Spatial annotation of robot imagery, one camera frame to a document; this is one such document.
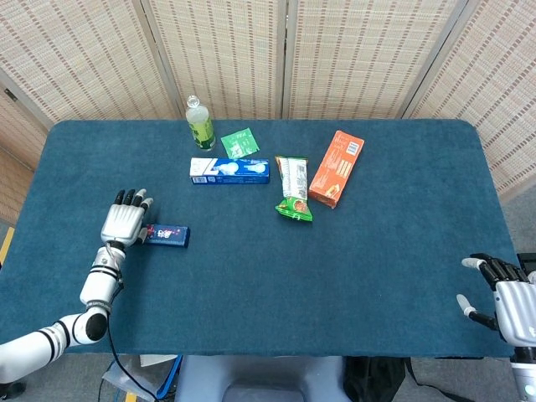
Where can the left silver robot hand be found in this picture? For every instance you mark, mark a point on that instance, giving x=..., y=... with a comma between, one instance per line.
x=123, y=224

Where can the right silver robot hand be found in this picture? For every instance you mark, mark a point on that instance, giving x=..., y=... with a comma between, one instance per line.
x=517, y=307

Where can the small blue box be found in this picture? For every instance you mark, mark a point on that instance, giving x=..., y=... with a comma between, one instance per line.
x=167, y=235

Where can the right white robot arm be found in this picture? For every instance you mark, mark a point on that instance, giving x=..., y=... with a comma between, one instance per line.
x=523, y=372

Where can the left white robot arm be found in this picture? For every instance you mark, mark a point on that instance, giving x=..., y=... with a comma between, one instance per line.
x=98, y=285

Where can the black box device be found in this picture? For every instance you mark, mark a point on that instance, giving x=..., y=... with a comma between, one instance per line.
x=529, y=257

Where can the blue toothpaste box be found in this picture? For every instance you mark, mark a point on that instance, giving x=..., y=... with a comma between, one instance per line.
x=230, y=167

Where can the green tea bottle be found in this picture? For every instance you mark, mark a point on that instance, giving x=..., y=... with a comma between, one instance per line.
x=201, y=125

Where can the woven bamboo screen panel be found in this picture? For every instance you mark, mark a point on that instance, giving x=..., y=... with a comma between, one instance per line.
x=226, y=54
x=84, y=54
x=360, y=54
x=494, y=84
x=17, y=134

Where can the green tea sachet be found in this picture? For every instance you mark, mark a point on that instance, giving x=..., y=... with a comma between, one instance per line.
x=239, y=143

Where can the clear plastic bag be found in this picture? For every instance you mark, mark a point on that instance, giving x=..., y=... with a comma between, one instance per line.
x=125, y=377

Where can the black bag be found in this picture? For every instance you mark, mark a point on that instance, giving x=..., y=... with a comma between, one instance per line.
x=372, y=377

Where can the black screen hinge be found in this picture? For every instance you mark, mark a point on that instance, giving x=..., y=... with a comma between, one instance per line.
x=10, y=94

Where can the green snack bag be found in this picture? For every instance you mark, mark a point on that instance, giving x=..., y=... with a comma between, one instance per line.
x=295, y=180

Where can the teal tablecloth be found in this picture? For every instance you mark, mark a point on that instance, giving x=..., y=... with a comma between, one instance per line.
x=335, y=272

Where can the grey robot torso base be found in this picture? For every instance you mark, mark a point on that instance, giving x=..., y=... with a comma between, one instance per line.
x=259, y=377

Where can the orange cracker box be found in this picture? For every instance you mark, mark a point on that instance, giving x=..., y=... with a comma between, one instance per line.
x=335, y=171

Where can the blue metal frame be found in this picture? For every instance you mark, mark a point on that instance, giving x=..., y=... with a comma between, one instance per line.
x=173, y=368

